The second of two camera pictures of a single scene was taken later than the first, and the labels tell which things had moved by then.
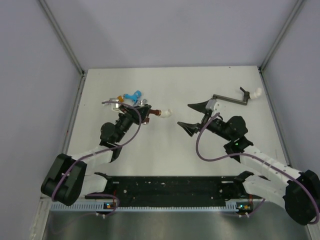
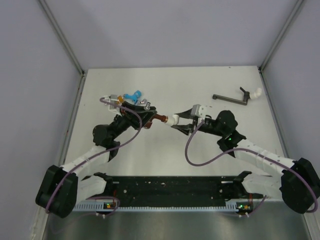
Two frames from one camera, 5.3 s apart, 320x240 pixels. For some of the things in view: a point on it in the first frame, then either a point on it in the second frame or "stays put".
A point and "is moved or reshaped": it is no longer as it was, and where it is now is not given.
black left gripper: (130, 114) stays put
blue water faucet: (135, 97) stays put
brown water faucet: (156, 112) is moved or reshaped
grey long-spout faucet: (236, 100) stays put
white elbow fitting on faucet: (257, 93) stays put
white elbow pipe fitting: (166, 113) -> (174, 121)
